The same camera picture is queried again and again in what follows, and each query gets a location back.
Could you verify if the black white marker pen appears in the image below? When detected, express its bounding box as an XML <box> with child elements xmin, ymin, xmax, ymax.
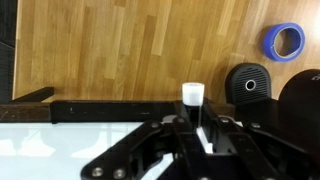
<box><xmin>181</xmin><ymin>82</ymin><xmax>206</xmax><ymax>131</ymax></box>

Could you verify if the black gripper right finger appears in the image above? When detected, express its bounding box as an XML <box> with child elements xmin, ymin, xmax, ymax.
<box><xmin>199</xmin><ymin>98</ymin><xmax>320</xmax><ymax>180</ymax></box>

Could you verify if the blue tape roll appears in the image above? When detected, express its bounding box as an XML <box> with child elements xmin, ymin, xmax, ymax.
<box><xmin>263</xmin><ymin>22</ymin><xmax>306</xmax><ymax>63</ymax></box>

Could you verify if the black board ledge strip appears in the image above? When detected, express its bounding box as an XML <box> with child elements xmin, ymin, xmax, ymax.
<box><xmin>49</xmin><ymin>99</ymin><xmax>183</xmax><ymax>124</ymax></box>

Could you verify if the black coffee machine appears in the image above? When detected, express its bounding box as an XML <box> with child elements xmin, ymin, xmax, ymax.
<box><xmin>224</xmin><ymin>62</ymin><xmax>320</xmax><ymax>161</ymax></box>

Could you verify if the white whiteboard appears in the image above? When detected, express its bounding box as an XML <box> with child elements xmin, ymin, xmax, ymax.
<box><xmin>0</xmin><ymin>121</ymin><xmax>214</xmax><ymax>180</ymax></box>

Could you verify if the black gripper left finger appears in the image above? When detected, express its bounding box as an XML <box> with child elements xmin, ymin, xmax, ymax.
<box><xmin>81</xmin><ymin>99</ymin><xmax>201</xmax><ymax>180</ymax></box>

